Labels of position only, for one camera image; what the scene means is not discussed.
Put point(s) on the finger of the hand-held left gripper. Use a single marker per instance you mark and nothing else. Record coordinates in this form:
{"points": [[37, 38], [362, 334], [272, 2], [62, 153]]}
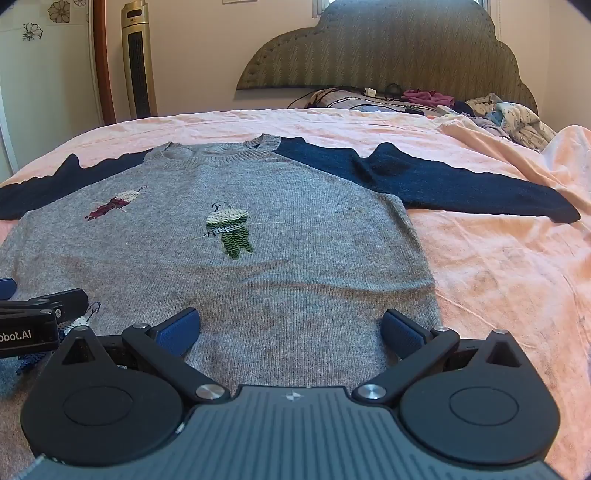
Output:
{"points": [[6, 288], [64, 301]]}

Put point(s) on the magenta cloth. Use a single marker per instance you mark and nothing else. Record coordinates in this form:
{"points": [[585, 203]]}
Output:
{"points": [[427, 98]]}

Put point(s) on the olive padded headboard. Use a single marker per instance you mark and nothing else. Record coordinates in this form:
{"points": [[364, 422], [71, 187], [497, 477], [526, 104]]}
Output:
{"points": [[392, 50]]}

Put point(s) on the flower wall sticker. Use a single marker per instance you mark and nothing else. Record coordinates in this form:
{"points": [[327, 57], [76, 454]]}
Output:
{"points": [[32, 31], [59, 9]]}

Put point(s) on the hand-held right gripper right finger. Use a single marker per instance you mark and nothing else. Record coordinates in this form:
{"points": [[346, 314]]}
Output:
{"points": [[401, 334]]}

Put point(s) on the pink bed sheet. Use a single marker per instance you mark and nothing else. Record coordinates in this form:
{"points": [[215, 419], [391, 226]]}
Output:
{"points": [[498, 277]]}

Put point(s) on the grey sweater with navy sleeves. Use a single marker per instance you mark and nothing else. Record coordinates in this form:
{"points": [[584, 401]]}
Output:
{"points": [[286, 263]]}

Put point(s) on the brown wooden door frame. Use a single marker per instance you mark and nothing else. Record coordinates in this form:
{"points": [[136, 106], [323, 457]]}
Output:
{"points": [[102, 69]]}

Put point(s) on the patterned pillow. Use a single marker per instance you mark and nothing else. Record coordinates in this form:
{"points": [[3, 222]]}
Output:
{"points": [[337, 99]]}

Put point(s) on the small black device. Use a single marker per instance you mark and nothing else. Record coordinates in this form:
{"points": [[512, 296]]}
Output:
{"points": [[413, 111]]}

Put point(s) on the pile of light clothes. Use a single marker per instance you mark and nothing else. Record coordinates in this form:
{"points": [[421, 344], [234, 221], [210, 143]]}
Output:
{"points": [[512, 117]]}

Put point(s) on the gold tower heater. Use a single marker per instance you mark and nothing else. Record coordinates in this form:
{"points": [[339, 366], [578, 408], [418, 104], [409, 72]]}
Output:
{"points": [[138, 60]]}

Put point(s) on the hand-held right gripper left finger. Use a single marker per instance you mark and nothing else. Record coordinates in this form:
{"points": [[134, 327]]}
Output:
{"points": [[178, 331]]}

